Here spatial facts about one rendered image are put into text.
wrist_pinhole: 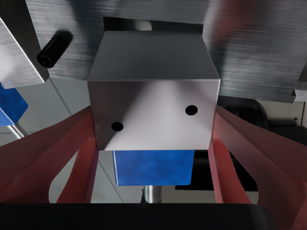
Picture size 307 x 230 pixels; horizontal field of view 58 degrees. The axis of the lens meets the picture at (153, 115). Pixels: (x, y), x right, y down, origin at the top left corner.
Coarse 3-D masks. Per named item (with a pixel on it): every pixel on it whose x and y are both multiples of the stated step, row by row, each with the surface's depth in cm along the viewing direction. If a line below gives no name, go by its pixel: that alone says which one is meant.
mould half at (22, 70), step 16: (0, 0) 20; (16, 0) 21; (0, 16) 20; (16, 16) 21; (0, 32) 21; (16, 32) 21; (32, 32) 23; (0, 48) 22; (16, 48) 22; (32, 48) 23; (0, 64) 23; (16, 64) 23; (32, 64) 22; (0, 80) 24; (16, 80) 24; (32, 80) 24
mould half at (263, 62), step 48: (48, 0) 15; (96, 0) 14; (144, 0) 14; (192, 0) 13; (240, 0) 13; (288, 0) 13; (96, 48) 16; (240, 48) 15; (288, 48) 14; (240, 96) 17; (288, 96) 16
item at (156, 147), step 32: (128, 32) 14; (160, 32) 14; (192, 32) 14; (96, 64) 11; (128, 64) 11; (160, 64) 11; (192, 64) 11; (96, 96) 11; (128, 96) 11; (160, 96) 11; (192, 96) 11; (96, 128) 11; (128, 128) 12; (160, 128) 12; (192, 128) 12; (128, 160) 14; (160, 160) 14; (192, 160) 15; (160, 192) 18
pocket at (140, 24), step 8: (104, 16) 15; (104, 24) 15; (112, 24) 16; (120, 24) 18; (128, 24) 18; (136, 24) 18; (144, 24) 17; (152, 24) 17; (160, 24) 17; (168, 24) 17; (176, 24) 17; (184, 24) 17; (192, 24) 17; (200, 24) 17; (200, 32) 17
